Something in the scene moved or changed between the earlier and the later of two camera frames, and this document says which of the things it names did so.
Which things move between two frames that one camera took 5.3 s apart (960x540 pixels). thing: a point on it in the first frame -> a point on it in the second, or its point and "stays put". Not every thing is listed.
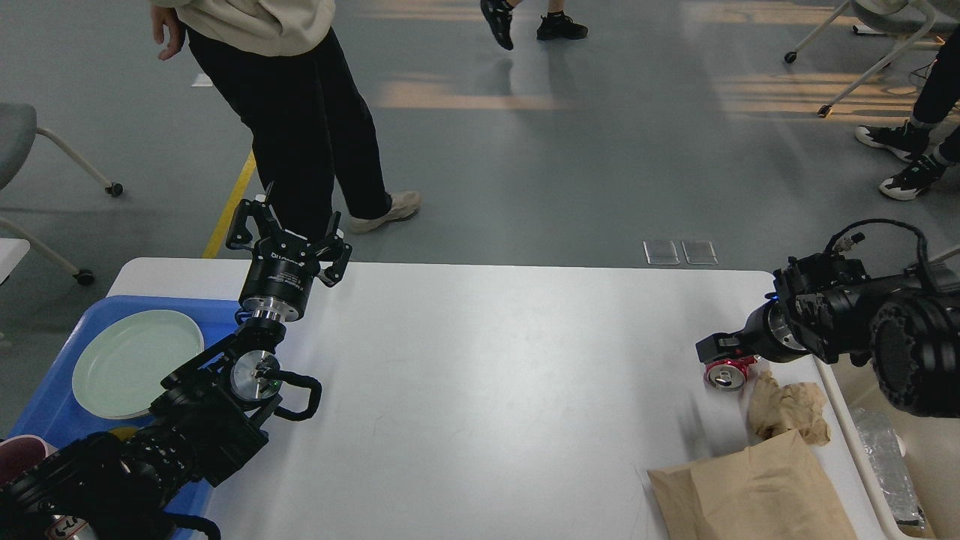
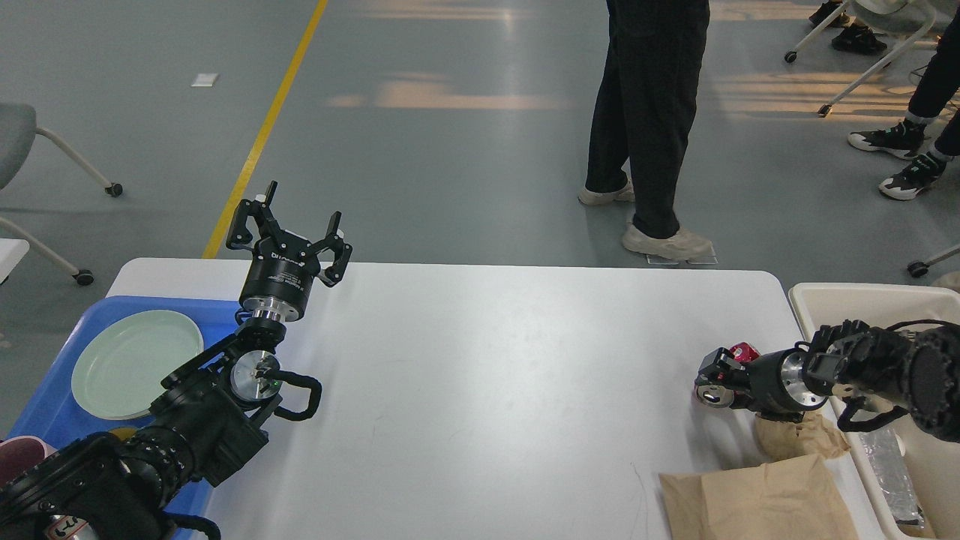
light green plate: (118, 370) stays put
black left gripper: (278, 280) stays put
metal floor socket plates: (663, 252) stays put
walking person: (279, 65) -> (645, 118)
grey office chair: (18, 130) stays put
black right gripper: (772, 334) -> (782, 384)
